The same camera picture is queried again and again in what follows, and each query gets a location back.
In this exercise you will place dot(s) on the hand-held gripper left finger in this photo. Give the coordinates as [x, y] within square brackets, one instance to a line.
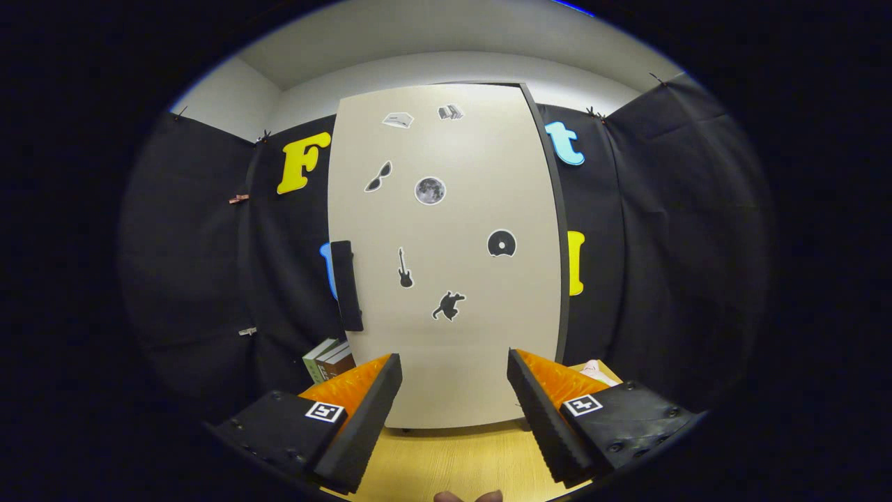
[362, 422]

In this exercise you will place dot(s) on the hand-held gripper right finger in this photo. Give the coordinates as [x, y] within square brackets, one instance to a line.
[547, 422]

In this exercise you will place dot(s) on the dark grey cabinet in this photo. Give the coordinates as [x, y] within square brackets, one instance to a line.
[559, 223]

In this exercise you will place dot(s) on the black backdrop cloth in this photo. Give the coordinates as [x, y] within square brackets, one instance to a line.
[662, 244]

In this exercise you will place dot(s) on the red clip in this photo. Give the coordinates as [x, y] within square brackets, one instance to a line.
[238, 199]

